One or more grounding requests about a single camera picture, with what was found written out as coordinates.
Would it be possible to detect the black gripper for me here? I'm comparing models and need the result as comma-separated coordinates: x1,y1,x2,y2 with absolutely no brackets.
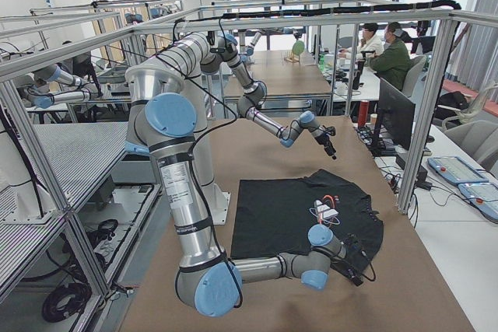
331,235,363,285
314,126,336,155

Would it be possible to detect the black t-shirt with logo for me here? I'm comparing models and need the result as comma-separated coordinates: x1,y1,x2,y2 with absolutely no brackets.
230,169,384,259

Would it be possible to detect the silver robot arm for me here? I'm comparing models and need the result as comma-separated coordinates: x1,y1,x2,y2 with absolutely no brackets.
165,33,336,159
125,70,365,317

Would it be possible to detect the red bottle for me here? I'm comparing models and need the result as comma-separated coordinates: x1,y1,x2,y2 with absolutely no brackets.
357,100,370,128

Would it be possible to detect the black computer monitor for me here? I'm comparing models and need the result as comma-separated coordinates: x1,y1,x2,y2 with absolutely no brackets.
372,79,416,156

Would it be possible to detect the person in green jacket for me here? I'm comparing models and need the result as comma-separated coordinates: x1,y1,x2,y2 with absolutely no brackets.
368,22,412,90

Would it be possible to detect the teach pendant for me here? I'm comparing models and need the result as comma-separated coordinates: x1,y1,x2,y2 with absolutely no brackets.
427,156,489,185

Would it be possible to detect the black cable bundle on floor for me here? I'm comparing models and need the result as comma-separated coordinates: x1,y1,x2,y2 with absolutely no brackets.
41,281,94,323

